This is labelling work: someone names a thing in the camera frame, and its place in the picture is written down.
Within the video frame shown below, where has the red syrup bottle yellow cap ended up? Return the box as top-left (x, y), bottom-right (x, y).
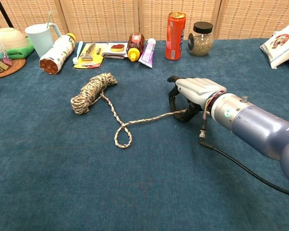
top-left (126, 32), bottom-right (145, 63)

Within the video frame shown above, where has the razor in yellow blister pack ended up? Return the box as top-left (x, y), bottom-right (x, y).
top-left (73, 42), bottom-right (106, 70)

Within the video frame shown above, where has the black stand pole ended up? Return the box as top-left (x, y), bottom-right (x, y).
top-left (0, 0), bottom-right (15, 28)

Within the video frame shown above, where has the floral drink bottle yellow cap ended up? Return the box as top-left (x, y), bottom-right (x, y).
top-left (39, 33), bottom-right (76, 76)

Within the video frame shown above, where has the green cloth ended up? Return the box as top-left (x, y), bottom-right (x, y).
top-left (5, 36), bottom-right (36, 60)

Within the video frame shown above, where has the white snack packet red picture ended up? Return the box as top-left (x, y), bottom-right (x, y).
top-left (102, 42), bottom-right (130, 60)

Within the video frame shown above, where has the pale blue mug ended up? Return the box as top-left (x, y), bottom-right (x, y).
top-left (25, 23), bottom-right (63, 58)

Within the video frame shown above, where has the blue table mat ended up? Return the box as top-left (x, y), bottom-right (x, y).
top-left (0, 38), bottom-right (289, 231)

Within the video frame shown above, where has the red drink can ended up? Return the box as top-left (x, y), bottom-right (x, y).
top-left (165, 12), bottom-right (186, 61)

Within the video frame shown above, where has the white sugar bag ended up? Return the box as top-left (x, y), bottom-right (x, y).
top-left (259, 19), bottom-right (289, 69)

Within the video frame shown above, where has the light blue toothbrush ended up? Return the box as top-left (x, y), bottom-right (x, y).
top-left (72, 40), bottom-right (84, 65)

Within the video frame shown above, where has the bamboo folding screen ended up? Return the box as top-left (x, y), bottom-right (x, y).
top-left (0, 0), bottom-right (289, 43)

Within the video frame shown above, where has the braided multicolour rope bundle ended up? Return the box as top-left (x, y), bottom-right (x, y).
top-left (70, 72), bottom-right (189, 149)

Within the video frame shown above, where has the purple white toothpaste tube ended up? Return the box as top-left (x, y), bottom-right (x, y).
top-left (138, 38), bottom-right (157, 69)

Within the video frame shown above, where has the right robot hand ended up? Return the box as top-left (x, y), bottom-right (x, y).
top-left (167, 75), bottom-right (228, 123)

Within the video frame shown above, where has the glass jar black lid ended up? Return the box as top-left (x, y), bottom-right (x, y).
top-left (187, 21), bottom-right (214, 57)

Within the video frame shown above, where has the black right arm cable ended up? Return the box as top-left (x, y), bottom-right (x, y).
top-left (198, 115), bottom-right (289, 199)

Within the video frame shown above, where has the cream upturned bowl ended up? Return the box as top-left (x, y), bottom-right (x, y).
top-left (0, 27), bottom-right (29, 51)

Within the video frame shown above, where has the woven round coaster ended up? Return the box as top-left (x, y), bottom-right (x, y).
top-left (0, 57), bottom-right (26, 80)

